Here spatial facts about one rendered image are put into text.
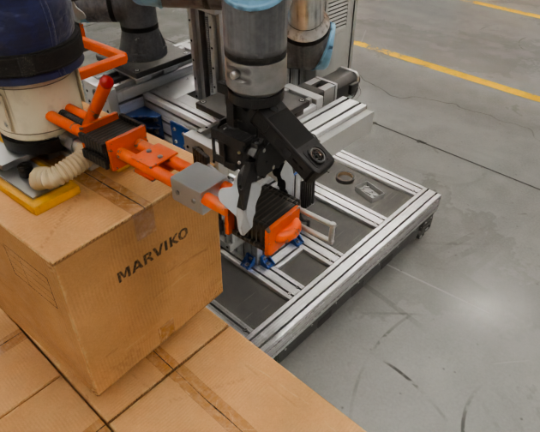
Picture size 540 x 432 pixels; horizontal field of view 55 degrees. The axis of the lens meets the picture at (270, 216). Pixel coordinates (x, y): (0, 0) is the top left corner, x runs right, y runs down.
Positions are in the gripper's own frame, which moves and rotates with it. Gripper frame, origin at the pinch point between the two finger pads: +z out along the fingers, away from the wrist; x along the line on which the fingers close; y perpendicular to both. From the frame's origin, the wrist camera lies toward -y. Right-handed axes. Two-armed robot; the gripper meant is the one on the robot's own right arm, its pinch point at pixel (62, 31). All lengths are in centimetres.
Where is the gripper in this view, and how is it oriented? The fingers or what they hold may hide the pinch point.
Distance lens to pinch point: 153.5
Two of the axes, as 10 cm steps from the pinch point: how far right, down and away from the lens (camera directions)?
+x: 6.2, -4.9, 6.1
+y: 7.8, 3.8, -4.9
